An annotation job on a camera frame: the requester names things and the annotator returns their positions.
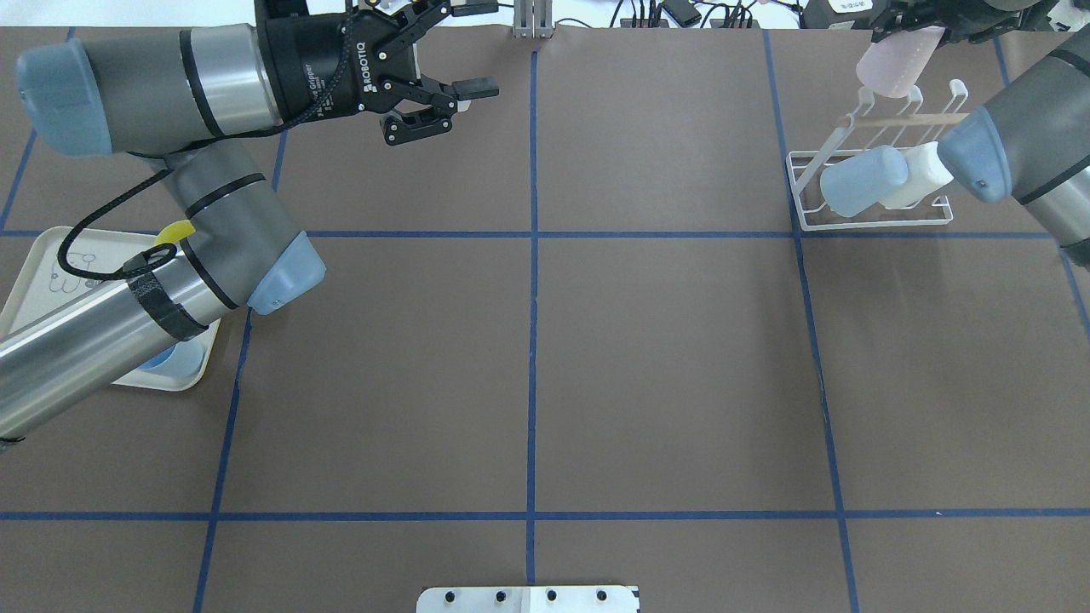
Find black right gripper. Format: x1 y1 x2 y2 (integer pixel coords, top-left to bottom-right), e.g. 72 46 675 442
877 1 1058 43

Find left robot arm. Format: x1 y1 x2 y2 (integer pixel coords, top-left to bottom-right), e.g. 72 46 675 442
3 1 501 449

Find white wire cup rack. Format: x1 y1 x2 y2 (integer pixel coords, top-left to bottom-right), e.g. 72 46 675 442
785 80 969 232

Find yellow cup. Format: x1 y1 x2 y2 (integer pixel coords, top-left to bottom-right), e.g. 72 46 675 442
155 220 196 245

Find light blue cup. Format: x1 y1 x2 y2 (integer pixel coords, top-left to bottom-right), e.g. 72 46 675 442
820 145 904 218

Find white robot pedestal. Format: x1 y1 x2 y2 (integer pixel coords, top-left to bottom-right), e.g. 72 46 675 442
416 585 641 612

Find cream white cup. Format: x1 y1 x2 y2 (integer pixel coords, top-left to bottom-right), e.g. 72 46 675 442
879 140 954 209

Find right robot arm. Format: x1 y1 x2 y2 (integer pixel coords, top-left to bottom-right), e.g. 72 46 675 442
869 1 1089 267

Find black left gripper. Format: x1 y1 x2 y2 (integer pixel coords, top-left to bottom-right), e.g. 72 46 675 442
254 0 501 145

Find aluminium frame post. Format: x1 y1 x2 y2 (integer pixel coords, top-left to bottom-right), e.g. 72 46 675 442
510 0 555 39

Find cream plastic tray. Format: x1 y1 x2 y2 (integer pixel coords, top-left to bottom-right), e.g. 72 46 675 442
1 226 221 392

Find pink cup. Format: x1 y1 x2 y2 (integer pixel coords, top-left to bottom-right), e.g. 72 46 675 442
856 26 945 100

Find black labelled box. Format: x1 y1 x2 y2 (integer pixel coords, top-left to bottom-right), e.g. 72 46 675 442
800 0 889 31

